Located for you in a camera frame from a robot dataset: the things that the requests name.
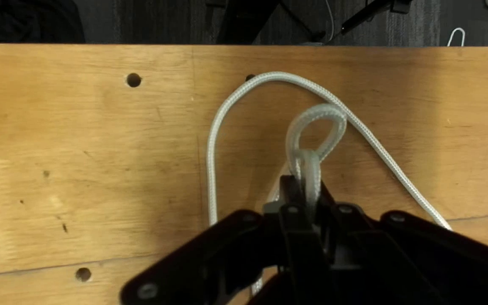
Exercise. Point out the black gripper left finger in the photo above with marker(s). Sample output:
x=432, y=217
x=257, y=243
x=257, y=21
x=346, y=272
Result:
x=215, y=260

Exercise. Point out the black hanging cloth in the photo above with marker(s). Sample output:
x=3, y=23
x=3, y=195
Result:
x=24, y=19

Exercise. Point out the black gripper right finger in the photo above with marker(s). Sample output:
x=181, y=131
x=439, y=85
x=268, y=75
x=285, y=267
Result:
x=423, y=260

